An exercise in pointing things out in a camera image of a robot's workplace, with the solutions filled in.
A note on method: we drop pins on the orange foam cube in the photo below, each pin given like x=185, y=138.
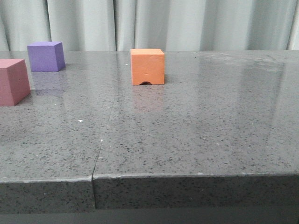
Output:
x=147, y=65

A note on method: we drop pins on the grey pleated curtain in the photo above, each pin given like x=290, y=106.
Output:
x=120, y=25

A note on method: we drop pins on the purple foam cube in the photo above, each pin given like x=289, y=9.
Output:
x=46, y=56

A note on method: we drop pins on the red foam cube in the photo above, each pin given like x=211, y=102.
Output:
x=14, y=83

